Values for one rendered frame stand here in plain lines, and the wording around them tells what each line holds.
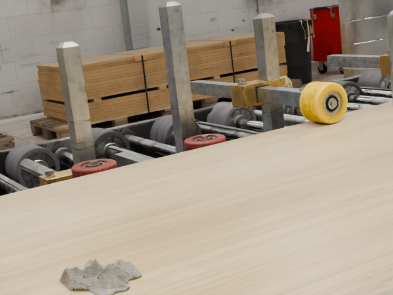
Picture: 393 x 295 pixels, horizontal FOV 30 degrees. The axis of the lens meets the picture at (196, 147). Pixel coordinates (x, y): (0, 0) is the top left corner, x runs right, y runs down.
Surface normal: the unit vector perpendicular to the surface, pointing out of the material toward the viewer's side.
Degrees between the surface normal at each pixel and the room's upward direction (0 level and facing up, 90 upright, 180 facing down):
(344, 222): 0
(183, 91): 90
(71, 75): 90
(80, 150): 90
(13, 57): 90
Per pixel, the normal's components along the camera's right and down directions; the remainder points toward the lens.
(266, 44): 0.51, 0.12
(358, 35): -0.65, 0.23
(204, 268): -0.11, -0.97
